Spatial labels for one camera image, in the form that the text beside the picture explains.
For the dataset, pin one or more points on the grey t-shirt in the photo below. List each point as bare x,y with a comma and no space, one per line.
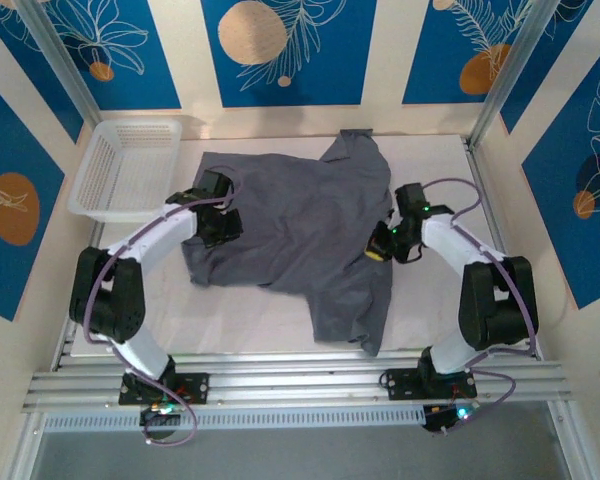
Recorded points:
305,225

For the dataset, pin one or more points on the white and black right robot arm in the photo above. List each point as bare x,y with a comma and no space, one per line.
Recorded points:
445,240

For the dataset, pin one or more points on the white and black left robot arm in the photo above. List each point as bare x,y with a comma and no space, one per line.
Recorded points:
150,235

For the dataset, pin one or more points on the white plastic mesh basket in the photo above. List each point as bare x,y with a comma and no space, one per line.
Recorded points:
125,165

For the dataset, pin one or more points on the aluminium table side rail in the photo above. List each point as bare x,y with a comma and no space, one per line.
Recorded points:
475,160
94,235

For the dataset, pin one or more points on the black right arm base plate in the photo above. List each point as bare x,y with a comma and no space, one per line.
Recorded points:
395,382

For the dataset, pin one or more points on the aluminium mounting rail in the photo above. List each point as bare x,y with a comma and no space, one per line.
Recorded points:
290,385

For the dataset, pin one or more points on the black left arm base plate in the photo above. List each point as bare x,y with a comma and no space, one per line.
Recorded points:
200,387

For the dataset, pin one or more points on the aluminium frame post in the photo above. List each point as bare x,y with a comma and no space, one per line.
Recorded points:
57,50
519,50

